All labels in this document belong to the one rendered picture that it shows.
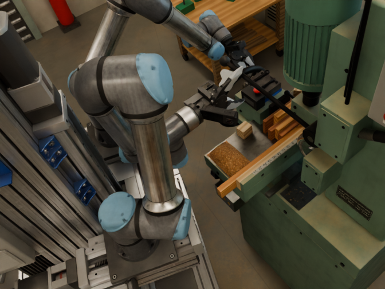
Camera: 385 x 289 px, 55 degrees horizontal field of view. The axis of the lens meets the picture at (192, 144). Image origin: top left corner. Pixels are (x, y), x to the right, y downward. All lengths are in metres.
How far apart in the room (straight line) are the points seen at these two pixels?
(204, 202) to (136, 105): 1.44
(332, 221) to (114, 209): 0.68
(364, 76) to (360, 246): 0.58
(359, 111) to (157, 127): 0.45
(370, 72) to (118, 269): 0.91
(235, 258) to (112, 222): 1.11
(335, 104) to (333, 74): 0.14
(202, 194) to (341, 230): 1.15
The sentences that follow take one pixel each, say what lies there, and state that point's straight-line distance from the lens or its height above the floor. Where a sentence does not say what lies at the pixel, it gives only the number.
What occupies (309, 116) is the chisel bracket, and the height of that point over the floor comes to 1.02.
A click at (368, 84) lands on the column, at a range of 0.86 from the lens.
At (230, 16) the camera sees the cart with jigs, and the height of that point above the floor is 0.53.
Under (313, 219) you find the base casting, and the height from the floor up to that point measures 0.80.
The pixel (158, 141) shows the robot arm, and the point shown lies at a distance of 0.90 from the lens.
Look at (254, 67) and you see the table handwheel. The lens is 1.49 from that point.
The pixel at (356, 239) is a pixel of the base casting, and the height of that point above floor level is 0.80.
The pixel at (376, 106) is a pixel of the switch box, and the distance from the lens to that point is 0.79.
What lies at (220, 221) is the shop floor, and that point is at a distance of 2.14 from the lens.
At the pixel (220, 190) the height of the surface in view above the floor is 0.94.
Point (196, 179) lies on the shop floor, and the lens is 2.30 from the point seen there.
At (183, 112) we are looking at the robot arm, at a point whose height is 1.13.
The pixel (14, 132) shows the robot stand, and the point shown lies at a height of 1.32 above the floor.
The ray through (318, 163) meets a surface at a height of 1.08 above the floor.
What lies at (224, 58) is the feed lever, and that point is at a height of 1.17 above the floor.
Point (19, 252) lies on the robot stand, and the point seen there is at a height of 0.86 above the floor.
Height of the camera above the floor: 1.93
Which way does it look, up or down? 52 degrees down
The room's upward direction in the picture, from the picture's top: 16 degrees counter-clockwise
